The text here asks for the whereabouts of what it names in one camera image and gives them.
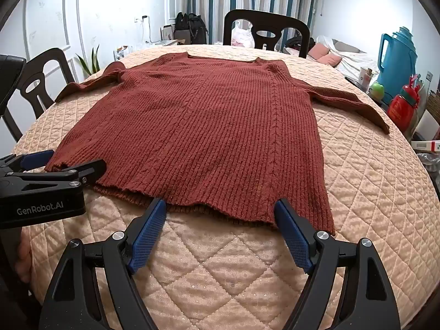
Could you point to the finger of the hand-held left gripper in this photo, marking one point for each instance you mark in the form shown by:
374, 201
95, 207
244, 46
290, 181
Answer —
91, 170
37, 160

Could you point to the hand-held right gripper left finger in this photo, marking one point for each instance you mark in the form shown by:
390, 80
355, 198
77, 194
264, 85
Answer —
147, 237

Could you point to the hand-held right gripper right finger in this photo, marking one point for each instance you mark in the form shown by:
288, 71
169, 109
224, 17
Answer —
292, 237

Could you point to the rust red knit sweater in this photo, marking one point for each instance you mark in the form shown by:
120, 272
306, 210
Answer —
206, 127

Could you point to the person's left hand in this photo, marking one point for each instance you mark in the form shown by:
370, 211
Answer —
24, 251

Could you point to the dark wooden chair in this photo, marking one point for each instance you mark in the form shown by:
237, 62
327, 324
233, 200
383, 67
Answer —
34, 101
264, 16

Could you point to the peach quilted table cover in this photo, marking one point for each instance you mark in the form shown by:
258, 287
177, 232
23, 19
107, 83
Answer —
361, 196

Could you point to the green potted plant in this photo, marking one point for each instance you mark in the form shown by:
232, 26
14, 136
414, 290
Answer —
92, 62

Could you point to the white side cabinet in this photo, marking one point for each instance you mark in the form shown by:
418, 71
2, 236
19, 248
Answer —
165, 43

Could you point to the red and white box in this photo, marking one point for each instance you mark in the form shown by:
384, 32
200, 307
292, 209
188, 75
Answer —
426, 146

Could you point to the green frog cup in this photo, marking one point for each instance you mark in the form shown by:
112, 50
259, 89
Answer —
377, 91

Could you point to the red water bottle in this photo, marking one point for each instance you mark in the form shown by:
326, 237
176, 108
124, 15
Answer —
400, 106

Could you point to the black backpack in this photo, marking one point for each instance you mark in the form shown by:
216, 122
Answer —
181, 22
197, 27

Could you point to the pink pillow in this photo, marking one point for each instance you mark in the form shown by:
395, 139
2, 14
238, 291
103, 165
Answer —
326, 56

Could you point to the bed with white bedding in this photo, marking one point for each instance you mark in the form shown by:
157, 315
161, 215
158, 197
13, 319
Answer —
354, 60

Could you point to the black cloth on bed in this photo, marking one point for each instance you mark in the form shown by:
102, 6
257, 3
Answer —
302, 43

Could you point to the wicker basket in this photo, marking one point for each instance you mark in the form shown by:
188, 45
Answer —
433, 103

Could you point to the white plastic bag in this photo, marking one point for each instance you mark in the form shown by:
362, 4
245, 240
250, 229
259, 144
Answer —
240, 36

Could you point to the blue thermos jug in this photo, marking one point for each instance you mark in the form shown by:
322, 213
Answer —
400, 62

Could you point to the picture frame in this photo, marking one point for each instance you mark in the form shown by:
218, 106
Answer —
167, 33

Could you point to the black wall charger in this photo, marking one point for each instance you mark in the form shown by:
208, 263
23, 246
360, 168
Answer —
144, 17

